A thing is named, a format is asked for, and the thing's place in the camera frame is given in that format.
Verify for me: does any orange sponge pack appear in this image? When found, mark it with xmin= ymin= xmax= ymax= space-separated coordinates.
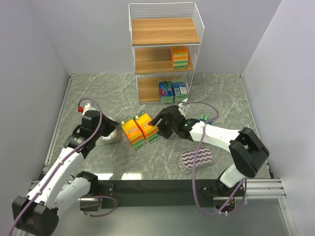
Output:
xmin=170 ymin=45 xmax=189 ymax=69
xmin=133 ymin=111 xmax=160 ymax=144
xmin=120 ymin=117 xmax=146 ymax=150

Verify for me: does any silver mesh scrubber pack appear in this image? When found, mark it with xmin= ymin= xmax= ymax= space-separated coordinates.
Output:
xmin=100 ymin=124 xmax=122 ymax=145

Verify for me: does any blue green sponge pack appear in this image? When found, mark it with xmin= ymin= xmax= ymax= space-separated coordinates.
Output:
xmin=158 ymin=81 xmax=174 ymax=104
xmin=172 ymin=79 xmax=188 ymax=102

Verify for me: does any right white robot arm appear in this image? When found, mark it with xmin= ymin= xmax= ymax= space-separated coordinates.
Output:
xmin=149 ymin=105 xmax=270 ymax=190

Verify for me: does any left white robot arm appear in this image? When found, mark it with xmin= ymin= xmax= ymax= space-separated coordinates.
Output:
xmin=12 ymin=110 xmax=118 ymax=236

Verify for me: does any purple wavy sponge pack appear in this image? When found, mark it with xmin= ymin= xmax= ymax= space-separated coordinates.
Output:
xmin=178 ymin=147 xmax=213 ymax=173

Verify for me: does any black front base bar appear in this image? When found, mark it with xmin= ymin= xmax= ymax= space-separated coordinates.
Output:
xmin=98 ymin=179 xmax=236 ymax=207

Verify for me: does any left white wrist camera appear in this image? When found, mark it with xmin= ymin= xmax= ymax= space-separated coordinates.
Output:
xmin=77 ymin=103 xmax=96 ymax=116

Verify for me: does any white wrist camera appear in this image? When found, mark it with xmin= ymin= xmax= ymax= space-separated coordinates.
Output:
xmin=177 ymin=103 xmax=186 ymax=117
xmin=77 ymin=103 xmax=96 ymax=116

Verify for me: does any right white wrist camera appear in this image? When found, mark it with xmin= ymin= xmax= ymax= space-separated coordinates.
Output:
xmin=177 ymin=103 xmax=186 ymax=117

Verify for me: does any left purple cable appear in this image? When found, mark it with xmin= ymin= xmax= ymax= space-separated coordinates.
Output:
xmin=8 ymin=97 xmax=119 ymax=236

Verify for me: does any white wire wooden shelf rack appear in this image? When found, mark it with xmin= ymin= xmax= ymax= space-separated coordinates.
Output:
xmin=128 ymin=2 xmax=205 ymax=103

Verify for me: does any aluminium frame rail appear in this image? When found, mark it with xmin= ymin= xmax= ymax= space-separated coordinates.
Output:
xmin=46 ymin=73 xmax=289 ymax=236

